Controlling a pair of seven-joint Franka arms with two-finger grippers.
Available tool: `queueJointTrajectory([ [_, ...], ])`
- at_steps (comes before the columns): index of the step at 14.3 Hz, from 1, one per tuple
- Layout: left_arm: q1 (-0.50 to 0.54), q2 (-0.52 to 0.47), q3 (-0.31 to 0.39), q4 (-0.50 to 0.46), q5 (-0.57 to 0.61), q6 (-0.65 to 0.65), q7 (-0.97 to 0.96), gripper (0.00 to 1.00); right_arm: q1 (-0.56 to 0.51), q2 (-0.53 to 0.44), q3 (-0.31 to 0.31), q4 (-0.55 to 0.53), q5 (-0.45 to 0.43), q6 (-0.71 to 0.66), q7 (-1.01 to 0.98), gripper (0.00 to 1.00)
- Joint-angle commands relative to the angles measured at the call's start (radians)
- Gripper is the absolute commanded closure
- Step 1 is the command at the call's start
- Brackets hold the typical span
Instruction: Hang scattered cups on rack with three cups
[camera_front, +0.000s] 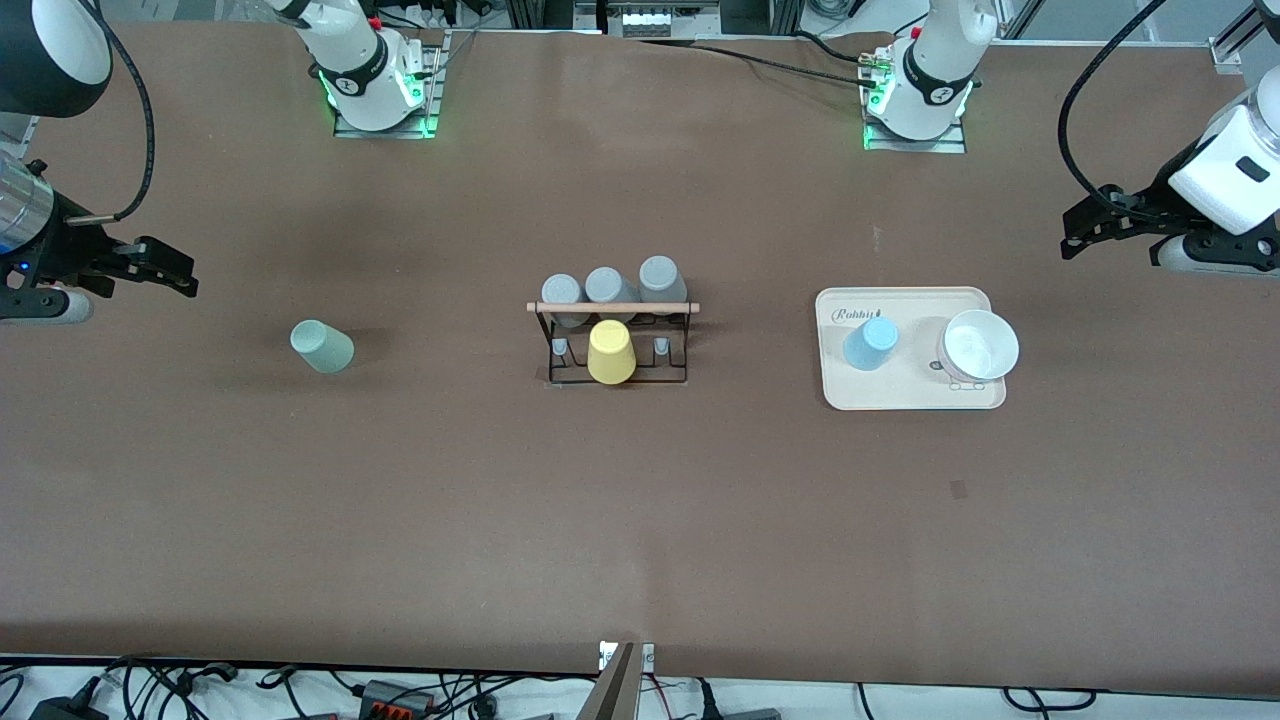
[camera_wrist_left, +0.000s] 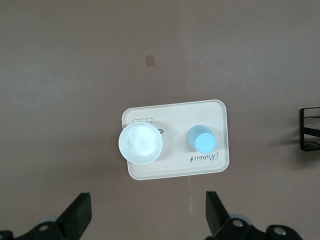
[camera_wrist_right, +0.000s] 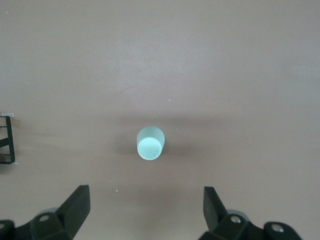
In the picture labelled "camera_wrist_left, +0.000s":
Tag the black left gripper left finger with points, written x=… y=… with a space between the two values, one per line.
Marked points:
x=75 y=215

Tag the beige rectangular rabbit tray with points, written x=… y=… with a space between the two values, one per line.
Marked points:
x=175 y=160

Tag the white bowl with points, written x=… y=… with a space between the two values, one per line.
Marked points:
x=140 y=143

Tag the light blue cup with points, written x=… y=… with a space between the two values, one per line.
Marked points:
x=201 y=140

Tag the small brown tape patch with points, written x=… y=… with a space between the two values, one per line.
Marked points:
x=150 y=60

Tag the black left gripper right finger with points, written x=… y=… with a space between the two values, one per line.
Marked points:
x=217 y=215

